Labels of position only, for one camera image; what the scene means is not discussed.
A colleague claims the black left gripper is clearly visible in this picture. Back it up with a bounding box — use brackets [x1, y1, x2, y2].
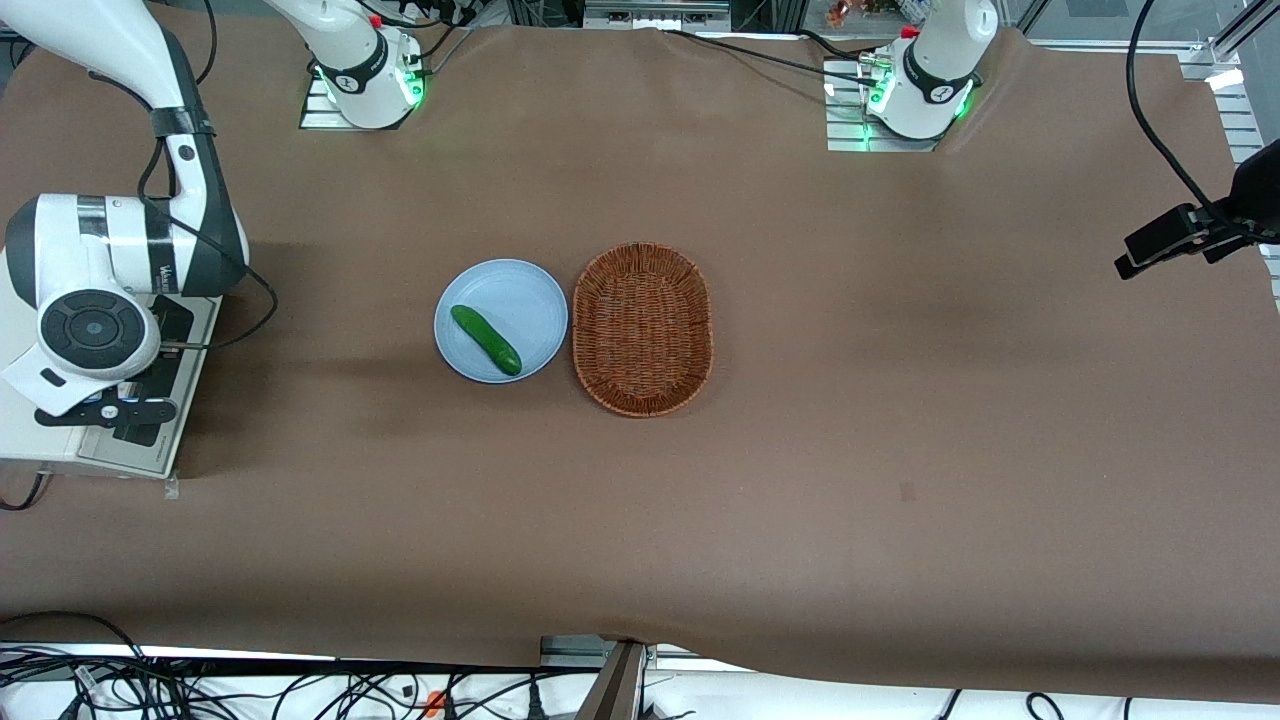
[1196, 200, 1257, 265]

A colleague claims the oven door with metal handle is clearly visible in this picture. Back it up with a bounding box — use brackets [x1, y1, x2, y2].
[78, 294, 223, 477]

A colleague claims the white toaster oven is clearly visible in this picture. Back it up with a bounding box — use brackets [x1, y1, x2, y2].
[0, 290, 224, 480]

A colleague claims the green cucumber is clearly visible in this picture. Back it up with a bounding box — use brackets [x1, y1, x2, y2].
[450, 304, 524, 378]

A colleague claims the light blue plate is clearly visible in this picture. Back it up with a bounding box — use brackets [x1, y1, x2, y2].
[433, 258, 570, 385]

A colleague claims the brown wicker basket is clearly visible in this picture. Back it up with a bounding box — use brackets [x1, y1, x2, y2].
[571, 241, 715, 419]

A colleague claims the brown table cloth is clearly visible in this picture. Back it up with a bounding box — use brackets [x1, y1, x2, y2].
[0, 20, 1280, 703]

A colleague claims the aluminium profile bar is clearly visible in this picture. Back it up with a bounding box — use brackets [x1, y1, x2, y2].
[583, 0, 733, 32]

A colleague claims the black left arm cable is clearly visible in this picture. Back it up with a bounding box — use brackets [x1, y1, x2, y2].
[1126, 0, 1243, 227]

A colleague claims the black oven power cable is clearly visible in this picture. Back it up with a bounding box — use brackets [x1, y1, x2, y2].
[0, 471, 49, 513]

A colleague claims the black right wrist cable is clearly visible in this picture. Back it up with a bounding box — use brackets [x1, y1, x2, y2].
[138, 135, 280, 352]

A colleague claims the black floor cable arc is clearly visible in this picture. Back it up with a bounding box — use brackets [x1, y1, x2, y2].
[0, 610, 153, 663]

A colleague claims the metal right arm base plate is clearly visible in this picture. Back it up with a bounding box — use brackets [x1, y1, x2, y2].
[298, 72, 427, 131]

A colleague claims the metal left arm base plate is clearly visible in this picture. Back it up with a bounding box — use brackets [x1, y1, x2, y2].
[824, 58, 947, 154]

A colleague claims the short black table cable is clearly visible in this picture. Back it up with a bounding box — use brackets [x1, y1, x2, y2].
[796, 28, 895, 63]

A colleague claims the long black table cable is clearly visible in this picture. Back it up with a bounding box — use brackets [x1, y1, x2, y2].
[658, 28, 885, 85]

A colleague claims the aluminium camera post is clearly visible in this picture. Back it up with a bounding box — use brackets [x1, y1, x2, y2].
[574, 640, 650, 720]

